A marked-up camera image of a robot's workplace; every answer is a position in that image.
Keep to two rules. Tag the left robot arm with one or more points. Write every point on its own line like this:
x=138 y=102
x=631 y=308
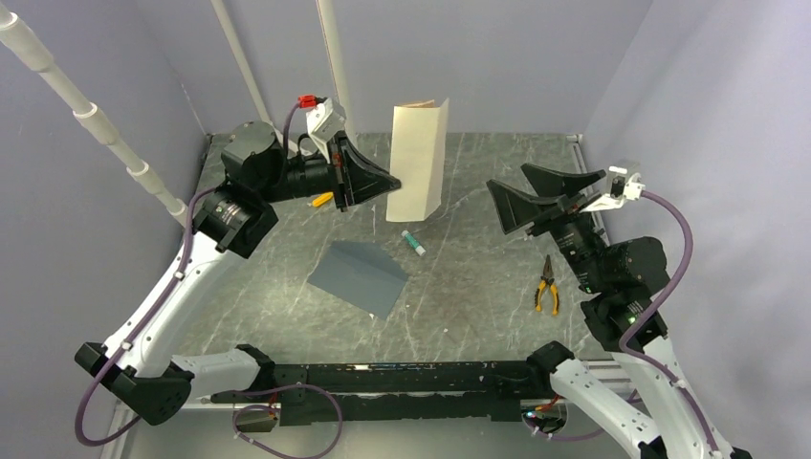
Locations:
x=139 y=363

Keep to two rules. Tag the white pvc pipe frame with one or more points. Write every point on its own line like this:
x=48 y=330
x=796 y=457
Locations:
x=21 y=40

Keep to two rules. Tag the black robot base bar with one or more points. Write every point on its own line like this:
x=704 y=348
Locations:
x=495 y=390

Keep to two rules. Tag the green white glue stick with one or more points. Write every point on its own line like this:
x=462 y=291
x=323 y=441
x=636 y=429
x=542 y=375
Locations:
x=413 y=243

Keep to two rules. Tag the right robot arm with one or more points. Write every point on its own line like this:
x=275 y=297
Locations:
x=627 y=283

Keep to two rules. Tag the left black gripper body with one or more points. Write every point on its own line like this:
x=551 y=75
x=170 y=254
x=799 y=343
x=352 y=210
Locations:
x=339 y=177

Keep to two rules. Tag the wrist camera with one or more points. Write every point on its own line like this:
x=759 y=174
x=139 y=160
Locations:
x=623 y=184
x=323 y=122

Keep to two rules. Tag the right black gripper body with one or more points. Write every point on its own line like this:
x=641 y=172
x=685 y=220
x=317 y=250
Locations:
x=571 y=209

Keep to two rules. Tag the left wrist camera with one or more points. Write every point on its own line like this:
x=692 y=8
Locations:
x=323 y=122

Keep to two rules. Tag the grey envelope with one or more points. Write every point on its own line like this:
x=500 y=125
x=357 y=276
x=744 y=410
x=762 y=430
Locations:
x=361 y=274

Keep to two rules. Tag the cream letter paper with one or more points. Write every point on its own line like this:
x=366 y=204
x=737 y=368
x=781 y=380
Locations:
x=417 y=159

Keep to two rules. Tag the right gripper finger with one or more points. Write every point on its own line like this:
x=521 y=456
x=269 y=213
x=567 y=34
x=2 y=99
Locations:
x=549 y=183
x=515 y=209

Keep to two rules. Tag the yellow handled pliers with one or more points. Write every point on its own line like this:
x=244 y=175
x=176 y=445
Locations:
x=547 y=285

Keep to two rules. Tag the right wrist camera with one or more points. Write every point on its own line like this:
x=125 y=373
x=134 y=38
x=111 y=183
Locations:
x=623 y=184

